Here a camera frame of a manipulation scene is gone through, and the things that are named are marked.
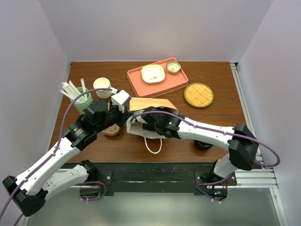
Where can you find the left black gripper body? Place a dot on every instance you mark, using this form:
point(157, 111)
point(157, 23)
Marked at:
point(114, 116)

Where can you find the brown paper bag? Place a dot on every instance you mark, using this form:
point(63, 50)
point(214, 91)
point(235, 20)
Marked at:
point(153, 119)

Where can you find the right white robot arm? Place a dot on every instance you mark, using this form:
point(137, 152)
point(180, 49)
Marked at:
point(238, 141)

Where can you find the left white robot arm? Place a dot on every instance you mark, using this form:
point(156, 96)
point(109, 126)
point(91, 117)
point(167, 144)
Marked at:
point(34, 187)

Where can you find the green straw holder cup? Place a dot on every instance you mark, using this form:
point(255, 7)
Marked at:
point(81, 107)

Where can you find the stack of paper cups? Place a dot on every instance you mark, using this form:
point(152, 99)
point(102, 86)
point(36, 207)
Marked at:
point(105, 84)

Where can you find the wrapped white straw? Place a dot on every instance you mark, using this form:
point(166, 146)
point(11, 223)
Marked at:
point(76, 91)
point(65, 86)
point(68, 94)

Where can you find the pink serving tray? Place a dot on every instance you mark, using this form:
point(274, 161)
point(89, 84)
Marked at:
point(170, 83)

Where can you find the cream square plate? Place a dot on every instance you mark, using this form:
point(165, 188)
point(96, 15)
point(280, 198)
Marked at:
point(152, 74)

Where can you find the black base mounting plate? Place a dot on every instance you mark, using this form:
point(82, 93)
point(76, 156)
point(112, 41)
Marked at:
point(158, 177)

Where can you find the small floral bowl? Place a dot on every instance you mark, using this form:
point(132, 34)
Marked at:
point(173, 66)

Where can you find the round woven yellow coaster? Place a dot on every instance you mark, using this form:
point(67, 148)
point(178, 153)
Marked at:
point(198, 95)

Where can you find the stack of black lids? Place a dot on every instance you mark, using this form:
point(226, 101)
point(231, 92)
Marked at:
point(202, 146)

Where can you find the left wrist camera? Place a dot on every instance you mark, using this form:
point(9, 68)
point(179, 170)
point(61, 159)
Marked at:
point(120, 98)

